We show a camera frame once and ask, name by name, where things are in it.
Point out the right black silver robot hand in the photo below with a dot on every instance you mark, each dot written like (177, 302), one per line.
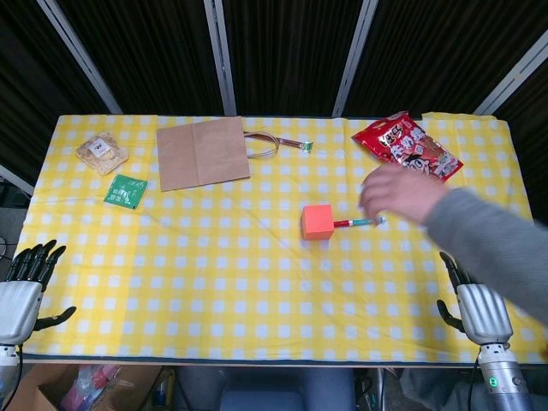
(484, 310)

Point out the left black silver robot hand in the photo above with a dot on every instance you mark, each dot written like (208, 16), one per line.
(17, 306)

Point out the person's bare hand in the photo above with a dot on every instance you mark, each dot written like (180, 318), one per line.
(398, 192)

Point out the red capped marker pen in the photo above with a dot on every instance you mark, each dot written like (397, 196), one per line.
(355, 222)

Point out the pink orange cube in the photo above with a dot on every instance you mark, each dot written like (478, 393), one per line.
(317, 222)

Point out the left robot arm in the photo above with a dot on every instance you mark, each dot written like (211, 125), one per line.
(6, 364)

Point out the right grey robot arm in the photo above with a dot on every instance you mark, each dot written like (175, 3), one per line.
(503, 381)

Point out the red snack bag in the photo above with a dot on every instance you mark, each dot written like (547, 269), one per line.
(402, 139)

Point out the cardboard box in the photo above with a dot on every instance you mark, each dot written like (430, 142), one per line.
(38, 391)

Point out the brown ribbon with green tag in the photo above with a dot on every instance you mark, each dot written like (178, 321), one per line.
(293, 144)

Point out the green sachet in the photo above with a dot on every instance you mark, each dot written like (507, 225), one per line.
(125, 192)

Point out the black pleated curtain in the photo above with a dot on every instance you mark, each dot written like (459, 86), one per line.
(295, 51)

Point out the clear packet of biscuits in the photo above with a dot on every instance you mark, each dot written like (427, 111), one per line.
(102, 153)

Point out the yellow white checked tablecloth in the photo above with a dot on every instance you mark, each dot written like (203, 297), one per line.
(240, 274)

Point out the brown paper bag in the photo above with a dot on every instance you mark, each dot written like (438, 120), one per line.
(199, 154)

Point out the blue chair seat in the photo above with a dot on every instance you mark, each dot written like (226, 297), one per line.
(282, 394)

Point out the aluminium frame post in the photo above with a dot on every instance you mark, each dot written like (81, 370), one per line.
(222, 60)
(15, 177)
(354, 60)
(511, 79)
(81, 60)

